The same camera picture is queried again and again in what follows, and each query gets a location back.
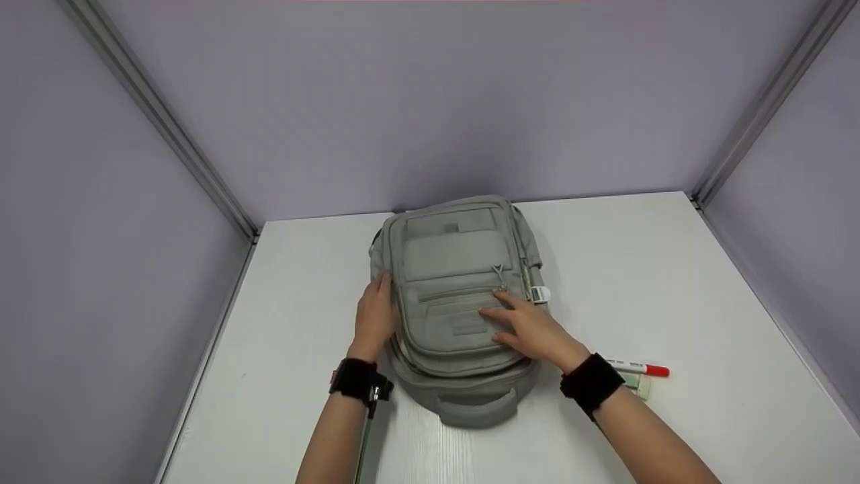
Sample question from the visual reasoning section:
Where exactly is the person's right hand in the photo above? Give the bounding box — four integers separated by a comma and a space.
478, 289, 591, 374

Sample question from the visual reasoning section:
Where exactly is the person's left hand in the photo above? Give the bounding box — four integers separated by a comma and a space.
347, 272, 399, 364

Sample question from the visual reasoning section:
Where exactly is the grey-green backpack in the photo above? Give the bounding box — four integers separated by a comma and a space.
368, 196, 553, 429

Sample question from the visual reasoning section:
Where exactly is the person's left forearm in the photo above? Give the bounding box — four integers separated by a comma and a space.
296, 393, 381, 484

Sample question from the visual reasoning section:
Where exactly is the person's right forearm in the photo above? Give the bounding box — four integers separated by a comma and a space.
594, 387, 721, 484

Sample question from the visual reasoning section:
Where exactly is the black wrist band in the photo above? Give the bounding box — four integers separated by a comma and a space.
329, 358, 395, 421
560, 352, 626, 421

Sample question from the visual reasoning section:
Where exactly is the white marker with red cap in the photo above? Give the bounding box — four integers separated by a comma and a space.
605, 358, 671, 378

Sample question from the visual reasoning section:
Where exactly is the pale green eraser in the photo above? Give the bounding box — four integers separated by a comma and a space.
621, 372, 652, 402

